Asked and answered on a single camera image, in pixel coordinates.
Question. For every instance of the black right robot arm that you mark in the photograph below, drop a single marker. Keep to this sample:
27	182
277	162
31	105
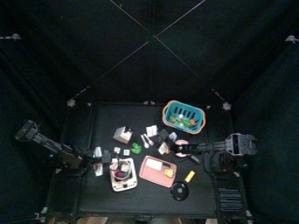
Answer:
234	145

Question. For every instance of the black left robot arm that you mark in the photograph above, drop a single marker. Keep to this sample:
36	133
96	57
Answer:
47	143

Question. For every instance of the small white sushi piece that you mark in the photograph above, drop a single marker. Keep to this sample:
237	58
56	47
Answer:
126	152
116	150

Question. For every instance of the white black sushi piece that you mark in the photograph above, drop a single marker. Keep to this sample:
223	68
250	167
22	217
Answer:
173	136

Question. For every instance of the purple toy food piece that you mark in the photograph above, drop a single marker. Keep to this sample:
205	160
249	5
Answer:
119	174

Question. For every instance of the small black toy piece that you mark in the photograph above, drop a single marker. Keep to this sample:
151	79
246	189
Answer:
167	165

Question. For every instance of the black square toy piece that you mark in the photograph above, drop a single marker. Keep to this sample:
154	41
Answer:
163	134

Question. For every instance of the yellow toy cheese piece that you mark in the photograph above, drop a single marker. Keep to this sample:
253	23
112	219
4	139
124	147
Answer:
168	173

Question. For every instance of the orange toy food piece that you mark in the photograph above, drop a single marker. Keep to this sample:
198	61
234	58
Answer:
193	121

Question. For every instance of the pink toy donut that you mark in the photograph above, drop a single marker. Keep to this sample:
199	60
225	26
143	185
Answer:
183	141

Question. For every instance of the white toy shaker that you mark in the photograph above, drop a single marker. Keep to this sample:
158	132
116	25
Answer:
98	152

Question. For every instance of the toy pot pink rim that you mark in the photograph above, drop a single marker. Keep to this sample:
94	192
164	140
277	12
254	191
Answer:
116	167

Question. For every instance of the white card with print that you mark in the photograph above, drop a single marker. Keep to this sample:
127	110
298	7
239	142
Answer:
163	148

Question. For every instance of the white cube toy food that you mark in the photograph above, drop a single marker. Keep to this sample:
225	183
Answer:
124	167

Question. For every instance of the grey white toy toaster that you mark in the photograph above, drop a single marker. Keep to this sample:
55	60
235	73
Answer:
123	134

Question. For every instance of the green toy leaf vegetable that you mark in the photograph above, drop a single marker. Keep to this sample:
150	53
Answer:
136	148

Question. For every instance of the white toy bread slice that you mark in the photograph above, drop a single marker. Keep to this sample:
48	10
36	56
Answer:
154	164

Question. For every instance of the white plastic spoon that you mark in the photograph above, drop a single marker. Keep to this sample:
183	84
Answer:
148	139
144	140

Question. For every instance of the yellow flat stick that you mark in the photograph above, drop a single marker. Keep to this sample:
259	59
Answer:
190	176

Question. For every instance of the white toy ball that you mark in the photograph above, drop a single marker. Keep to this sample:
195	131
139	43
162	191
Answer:
181	116

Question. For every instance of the pink plastic tray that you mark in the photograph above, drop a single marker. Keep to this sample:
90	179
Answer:
150	176

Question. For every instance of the teal basket orange rim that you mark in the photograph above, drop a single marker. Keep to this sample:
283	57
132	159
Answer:
194	110

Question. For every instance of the black round plate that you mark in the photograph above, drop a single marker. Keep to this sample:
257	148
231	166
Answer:
179	191

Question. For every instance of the grey frame clamp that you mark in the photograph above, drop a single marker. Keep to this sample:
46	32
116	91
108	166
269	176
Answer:
226	106
147	102
291	38
14	37
71	102

